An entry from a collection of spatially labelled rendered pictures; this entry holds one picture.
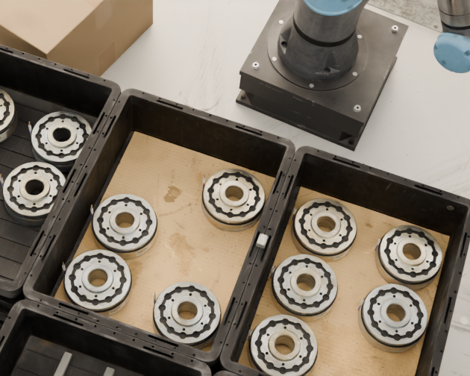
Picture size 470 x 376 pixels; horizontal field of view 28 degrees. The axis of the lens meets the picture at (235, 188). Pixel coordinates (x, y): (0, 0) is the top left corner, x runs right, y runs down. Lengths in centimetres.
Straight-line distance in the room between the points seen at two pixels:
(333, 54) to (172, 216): 43
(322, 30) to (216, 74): 30
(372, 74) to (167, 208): 49
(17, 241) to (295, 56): 60
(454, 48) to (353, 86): 30
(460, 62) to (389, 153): 34
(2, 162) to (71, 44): 25
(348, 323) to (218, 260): 23
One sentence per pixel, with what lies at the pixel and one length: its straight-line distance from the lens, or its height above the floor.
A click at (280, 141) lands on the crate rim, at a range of 150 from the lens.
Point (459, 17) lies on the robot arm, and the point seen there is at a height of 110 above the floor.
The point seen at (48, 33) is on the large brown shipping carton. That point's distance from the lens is 166.
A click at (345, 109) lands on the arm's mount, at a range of 172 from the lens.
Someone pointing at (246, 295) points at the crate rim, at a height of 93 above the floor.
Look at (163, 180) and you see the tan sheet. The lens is 157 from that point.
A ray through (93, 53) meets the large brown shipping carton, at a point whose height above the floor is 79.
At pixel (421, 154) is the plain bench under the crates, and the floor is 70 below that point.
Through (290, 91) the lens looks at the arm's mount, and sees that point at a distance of 173.
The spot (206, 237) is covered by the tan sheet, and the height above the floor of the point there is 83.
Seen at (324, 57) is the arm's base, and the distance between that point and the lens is 170.
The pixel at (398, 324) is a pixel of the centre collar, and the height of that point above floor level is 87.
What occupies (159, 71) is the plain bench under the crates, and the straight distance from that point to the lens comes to 186.
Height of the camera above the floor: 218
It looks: 59 degrees down
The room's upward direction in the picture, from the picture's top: 9 degrees clockwise
